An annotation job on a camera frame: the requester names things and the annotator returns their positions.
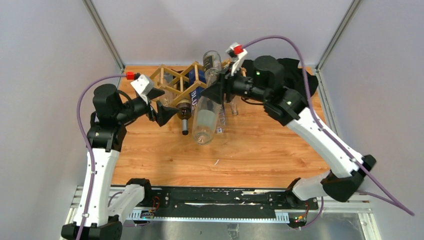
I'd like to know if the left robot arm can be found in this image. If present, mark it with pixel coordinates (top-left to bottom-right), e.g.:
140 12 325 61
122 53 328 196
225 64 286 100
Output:
61 84 178 240

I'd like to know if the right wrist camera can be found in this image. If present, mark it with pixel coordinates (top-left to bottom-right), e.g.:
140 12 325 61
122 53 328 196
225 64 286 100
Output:
225 42 248 76

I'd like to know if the clear bottle dark label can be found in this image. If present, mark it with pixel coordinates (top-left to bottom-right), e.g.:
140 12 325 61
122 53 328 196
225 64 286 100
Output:
203 50 222 87

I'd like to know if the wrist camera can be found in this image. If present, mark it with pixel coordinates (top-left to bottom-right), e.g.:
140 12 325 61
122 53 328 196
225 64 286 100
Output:
130 73 154 104
225 42 248 76

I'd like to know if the clear glass bottle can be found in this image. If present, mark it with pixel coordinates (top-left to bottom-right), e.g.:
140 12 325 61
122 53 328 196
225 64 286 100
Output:
192 96 222 145

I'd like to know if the wooden wine rack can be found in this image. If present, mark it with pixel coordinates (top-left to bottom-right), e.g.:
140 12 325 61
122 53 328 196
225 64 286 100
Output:
145 58 248 105

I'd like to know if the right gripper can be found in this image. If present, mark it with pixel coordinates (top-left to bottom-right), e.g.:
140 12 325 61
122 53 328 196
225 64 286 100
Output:
200 62 270 105

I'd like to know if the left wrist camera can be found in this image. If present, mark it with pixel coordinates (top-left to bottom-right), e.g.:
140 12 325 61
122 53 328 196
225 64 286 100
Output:
130 73 154 104

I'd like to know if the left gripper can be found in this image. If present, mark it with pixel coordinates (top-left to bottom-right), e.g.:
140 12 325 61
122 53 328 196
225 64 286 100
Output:
115 87 179 125

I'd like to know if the dark green wine bottle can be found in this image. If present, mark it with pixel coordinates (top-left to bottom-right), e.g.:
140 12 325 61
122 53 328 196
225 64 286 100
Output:
176 100 192 136

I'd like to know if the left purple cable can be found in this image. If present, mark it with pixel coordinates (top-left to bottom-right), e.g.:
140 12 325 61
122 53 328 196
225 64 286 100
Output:
74 74 133 240

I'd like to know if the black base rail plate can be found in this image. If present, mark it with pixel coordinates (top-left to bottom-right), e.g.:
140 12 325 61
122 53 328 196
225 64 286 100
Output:
133 186 319 223

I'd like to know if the black cloth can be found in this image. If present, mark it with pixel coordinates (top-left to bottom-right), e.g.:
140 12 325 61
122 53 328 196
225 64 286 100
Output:
277 58 319 99

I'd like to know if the blue labelled bottle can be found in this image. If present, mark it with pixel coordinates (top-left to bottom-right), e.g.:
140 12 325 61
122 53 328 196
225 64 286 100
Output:
188 69 207 112

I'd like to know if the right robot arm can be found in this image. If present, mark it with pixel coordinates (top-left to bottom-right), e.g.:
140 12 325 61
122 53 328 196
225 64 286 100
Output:
201 55 376 209

